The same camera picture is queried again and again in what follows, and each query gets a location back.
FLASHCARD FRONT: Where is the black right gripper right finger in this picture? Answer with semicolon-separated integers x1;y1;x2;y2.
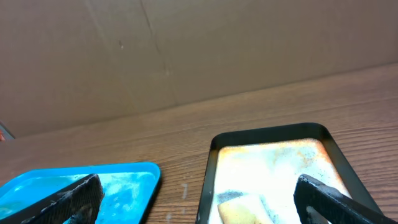
294;174;397;224

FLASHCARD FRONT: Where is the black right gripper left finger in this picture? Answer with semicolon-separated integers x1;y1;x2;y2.
1;174;104;224

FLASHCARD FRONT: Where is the colourful object at wall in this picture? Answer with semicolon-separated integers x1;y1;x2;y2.
0;122;15;142

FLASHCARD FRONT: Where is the teal plastic tray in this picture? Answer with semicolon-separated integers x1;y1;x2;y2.
1;162;160;224

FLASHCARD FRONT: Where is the green and yellow sponge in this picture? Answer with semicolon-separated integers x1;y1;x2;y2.
217;195;273;224

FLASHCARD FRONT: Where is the black tray with wet cloth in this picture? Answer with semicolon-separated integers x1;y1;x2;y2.
196;123;381;223

